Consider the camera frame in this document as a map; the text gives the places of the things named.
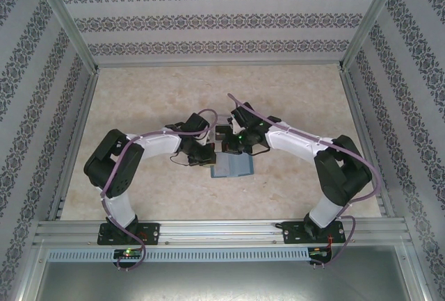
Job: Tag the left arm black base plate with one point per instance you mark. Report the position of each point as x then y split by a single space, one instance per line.
153 233

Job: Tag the grey metal panel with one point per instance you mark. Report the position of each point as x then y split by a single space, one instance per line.
222 280

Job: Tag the teal leather card holder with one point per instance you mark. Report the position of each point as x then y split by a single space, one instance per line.
240 167

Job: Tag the aluminium table edge rail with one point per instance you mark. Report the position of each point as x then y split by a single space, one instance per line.
74 144
368 144

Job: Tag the aluminium frame post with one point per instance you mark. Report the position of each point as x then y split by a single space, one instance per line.
66 19
372 19

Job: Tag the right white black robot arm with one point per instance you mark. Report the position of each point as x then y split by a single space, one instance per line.
323 210

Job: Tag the aluminium mounting rail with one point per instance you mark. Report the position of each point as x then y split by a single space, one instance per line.
222 233

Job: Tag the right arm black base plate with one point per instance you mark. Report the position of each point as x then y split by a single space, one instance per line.
293 233

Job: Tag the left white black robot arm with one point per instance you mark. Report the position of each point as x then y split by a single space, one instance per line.
120 207

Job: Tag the small black card case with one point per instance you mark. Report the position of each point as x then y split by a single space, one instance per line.
220 134

